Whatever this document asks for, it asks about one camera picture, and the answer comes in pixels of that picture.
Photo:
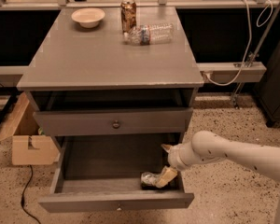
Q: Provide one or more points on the brown gold soda can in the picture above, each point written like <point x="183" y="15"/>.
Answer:
<point x="128" y="15"/>

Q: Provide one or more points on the grey wooden drawer cabinet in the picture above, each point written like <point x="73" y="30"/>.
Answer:
<point x="77" y="69"/>

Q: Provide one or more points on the dark grey side cabinet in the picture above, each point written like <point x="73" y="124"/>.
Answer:
<point x="268" y="90"/>

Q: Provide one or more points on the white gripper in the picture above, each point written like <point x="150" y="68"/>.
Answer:
<point x="174" y="158"/>

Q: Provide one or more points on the metal stand pole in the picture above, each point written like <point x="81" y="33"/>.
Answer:
<point x="235" y="94"/>

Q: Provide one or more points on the cardboard box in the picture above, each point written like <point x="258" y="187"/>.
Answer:
<point x="28" y="145"/>

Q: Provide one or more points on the open grey middle drawer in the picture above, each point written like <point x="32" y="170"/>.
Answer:
<point x="103" y="173"/>

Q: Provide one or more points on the green white 7up can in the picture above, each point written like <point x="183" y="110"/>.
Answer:
<point x="151" y="180"/>

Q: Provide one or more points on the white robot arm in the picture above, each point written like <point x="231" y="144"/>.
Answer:
<point x="206" y="147"/>

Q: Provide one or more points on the clear plastic water bottle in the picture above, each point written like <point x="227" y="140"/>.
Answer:
<point x="150" y="34"/>

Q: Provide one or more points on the closed grey upper drawer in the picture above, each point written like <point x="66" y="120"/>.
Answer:
<point x="106" y="122"/>

